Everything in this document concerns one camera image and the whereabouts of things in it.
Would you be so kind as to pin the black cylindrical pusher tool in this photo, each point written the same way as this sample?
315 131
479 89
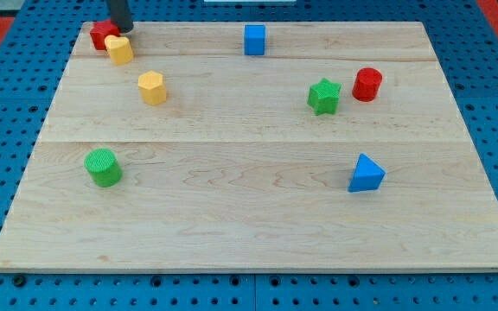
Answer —
120 14

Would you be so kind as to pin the red star block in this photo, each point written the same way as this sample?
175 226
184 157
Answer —
100 30

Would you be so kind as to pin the green star block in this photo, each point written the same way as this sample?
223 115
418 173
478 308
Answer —
324 97

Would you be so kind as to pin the yellow hexagon block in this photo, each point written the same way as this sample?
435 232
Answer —
152 88

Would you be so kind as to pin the blue cube block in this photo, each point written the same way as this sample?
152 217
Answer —
254 39

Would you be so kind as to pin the green cylinder block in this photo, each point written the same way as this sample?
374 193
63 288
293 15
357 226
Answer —
102 165

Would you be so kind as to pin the light wooden board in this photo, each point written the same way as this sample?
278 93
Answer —
234 172

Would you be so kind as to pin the red cylinder block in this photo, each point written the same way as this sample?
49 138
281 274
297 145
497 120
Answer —
367 84

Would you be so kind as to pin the blue triangle block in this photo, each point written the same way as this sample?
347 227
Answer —
367 175

